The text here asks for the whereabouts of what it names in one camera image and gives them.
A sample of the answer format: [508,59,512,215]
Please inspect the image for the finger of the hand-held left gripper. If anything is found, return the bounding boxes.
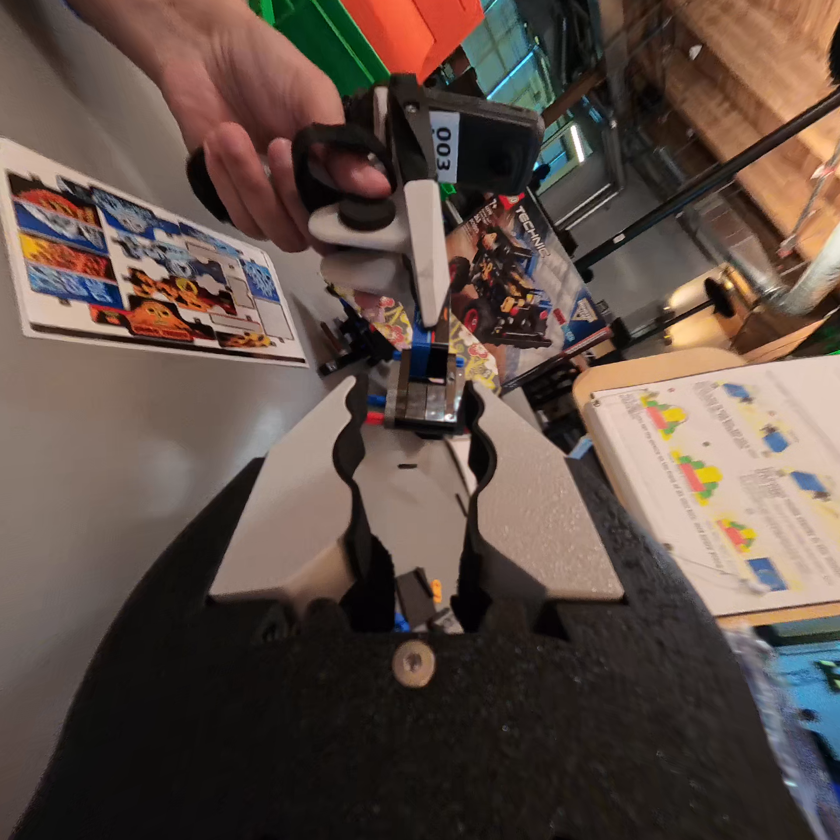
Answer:
[402,179,455,345]

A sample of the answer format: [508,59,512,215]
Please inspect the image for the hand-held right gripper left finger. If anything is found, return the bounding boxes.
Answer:
[209,374,396,632]

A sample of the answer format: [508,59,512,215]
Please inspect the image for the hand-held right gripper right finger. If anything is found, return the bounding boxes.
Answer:
[451,382,626,633]

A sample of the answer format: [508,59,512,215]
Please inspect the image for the black blue lego assembly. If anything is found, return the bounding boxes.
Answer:
[364,325,468,439]

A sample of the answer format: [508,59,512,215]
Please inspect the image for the lego set box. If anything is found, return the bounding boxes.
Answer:
[445,192,616,389]

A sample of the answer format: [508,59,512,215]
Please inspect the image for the partly built lego chassis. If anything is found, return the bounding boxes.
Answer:
[317,317,403,379]

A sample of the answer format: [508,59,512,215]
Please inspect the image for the person's left hand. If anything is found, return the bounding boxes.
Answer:
[66,0,395,255]

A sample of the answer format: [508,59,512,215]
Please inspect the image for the floral patterned paper sheet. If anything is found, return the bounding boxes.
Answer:
[323,282,505,396]

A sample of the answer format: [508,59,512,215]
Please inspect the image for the orange plastic bin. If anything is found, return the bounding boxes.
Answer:
[340,0,488,84]

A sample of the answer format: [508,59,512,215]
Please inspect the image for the printed instruction sheet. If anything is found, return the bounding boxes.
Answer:
[589,357,840,619]

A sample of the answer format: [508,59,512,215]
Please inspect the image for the green plastic bin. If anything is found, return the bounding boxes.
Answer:
[248,0,392,86]

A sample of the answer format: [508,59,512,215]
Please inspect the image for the black stand pole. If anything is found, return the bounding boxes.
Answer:
[574,87,840,282]

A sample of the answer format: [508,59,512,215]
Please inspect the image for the clear plastic bag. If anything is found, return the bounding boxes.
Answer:
[722,620,840,840]

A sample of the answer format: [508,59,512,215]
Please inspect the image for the colourful sticker sheet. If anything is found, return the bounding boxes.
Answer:
[0,136,311,368]

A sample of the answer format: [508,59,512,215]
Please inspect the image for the blue plastic bin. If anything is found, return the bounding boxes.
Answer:
[755,623,840,840]

